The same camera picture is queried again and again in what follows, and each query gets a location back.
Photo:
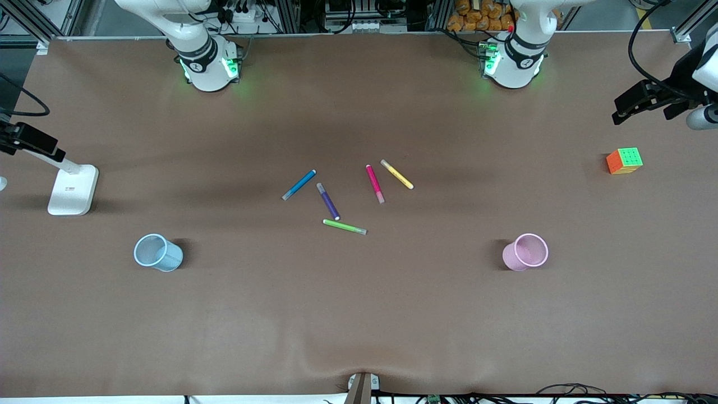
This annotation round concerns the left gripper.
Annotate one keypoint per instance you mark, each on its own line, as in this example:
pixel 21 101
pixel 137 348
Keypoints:
pixel 682 74

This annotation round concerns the blue marker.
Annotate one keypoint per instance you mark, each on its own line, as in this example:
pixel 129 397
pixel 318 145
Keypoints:
pixel 299 185

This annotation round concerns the pink marker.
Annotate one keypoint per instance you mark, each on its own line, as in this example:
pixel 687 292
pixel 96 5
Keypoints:
pixel 374 183

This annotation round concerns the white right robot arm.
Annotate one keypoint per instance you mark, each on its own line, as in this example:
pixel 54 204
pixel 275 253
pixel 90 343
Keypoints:
pixel 207 73

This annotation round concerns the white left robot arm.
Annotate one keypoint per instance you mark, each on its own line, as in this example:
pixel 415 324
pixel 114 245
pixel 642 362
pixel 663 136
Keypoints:
pixel 513 70

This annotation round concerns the colourful puzzle cube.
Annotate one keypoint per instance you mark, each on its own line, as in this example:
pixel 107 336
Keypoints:
pixel 624 161

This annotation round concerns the light blue cup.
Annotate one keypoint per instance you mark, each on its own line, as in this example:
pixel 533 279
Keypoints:
pixel 162 258

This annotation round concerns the orange packets pile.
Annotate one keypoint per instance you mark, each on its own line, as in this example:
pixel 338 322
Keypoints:
pixel 477 17

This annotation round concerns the pink cup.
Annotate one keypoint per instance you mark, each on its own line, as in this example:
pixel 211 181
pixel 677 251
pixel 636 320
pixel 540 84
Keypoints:
pixel 521 255

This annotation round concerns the white power strip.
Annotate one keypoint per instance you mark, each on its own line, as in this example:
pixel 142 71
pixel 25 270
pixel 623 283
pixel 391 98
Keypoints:
pixel 240 15

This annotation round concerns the yellow marker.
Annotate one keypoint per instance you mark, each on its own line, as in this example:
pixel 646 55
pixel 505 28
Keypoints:
pixel 397 174

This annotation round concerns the purple marker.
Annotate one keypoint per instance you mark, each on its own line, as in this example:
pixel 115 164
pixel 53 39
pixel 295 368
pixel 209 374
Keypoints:
pixel 328 202

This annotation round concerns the grey electronics unit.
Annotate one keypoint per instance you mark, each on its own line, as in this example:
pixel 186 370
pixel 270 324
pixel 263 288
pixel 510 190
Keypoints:
pixel 353 17

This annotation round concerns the green marker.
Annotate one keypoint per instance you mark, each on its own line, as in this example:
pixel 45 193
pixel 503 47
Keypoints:
pixel 344 226

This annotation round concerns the aluminium frame beam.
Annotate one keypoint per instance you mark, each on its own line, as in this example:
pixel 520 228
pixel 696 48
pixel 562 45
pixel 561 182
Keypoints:
pixel 31 22
pixel 695 21

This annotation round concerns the aluminium frame post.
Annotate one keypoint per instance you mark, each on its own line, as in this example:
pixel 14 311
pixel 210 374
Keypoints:
pixel 289 15
pixel 437 15

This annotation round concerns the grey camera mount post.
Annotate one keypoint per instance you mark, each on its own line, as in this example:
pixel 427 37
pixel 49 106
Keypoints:
pixel 360 388

